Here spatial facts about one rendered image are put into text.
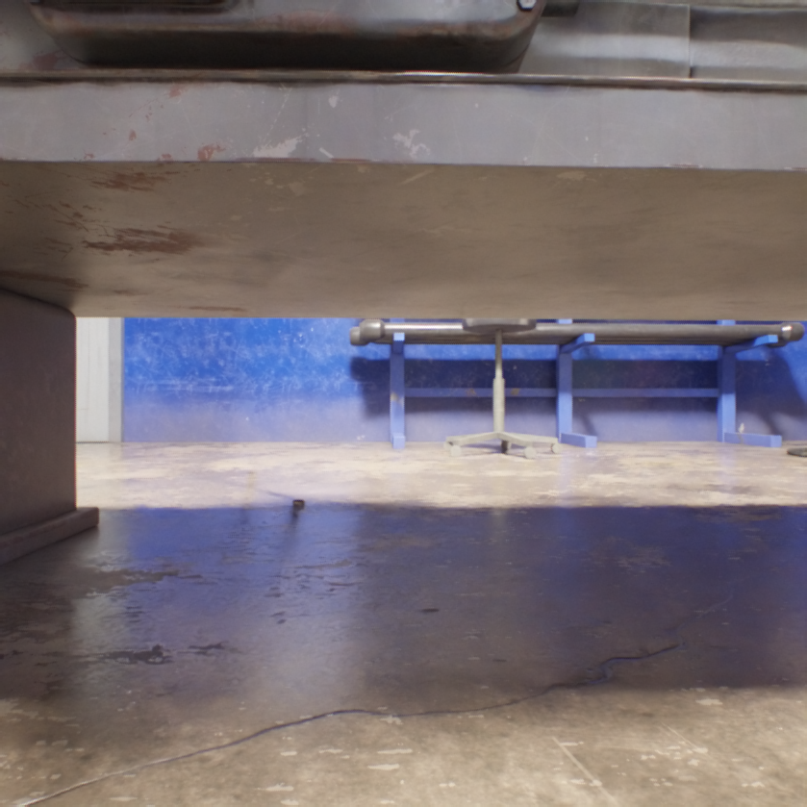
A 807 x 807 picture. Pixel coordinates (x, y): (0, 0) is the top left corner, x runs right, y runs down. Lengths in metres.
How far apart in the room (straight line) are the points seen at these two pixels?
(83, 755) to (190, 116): 0.44
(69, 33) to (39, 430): 0.73
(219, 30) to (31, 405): 0.75
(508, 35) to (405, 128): 0.11
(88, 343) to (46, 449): 3.04
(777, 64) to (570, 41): 0.22
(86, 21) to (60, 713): 0.51
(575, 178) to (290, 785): 0.46
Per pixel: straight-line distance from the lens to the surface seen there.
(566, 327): 3.54
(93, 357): 4.20
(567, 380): 3.89
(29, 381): 1.15
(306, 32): 0.55
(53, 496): 1.22
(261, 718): 0.52
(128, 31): 0.58
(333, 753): 0.47
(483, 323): 2.82
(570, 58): 0.74
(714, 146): 0.55
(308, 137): 0.50
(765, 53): 0.83
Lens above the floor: 0.23
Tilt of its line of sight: level
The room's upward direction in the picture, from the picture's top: straight up
